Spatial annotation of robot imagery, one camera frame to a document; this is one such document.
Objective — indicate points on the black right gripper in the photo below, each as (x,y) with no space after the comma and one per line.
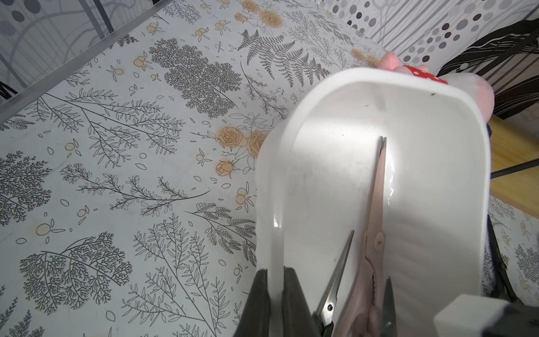
(470,316)

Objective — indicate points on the pink plush doll red dress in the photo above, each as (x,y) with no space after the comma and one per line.
(475,86)

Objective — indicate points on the small blue handled scissors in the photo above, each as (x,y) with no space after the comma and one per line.
(324,315)

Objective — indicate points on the wooden shelf black frame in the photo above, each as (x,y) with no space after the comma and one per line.
(514,164)

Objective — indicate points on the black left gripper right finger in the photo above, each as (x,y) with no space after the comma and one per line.
(296,316)

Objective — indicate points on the white plastic storage box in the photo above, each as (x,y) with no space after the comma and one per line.
(314,180)

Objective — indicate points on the all black scissors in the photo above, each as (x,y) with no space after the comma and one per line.
(502,285)

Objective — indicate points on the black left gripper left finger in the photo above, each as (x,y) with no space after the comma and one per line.
(255,319)

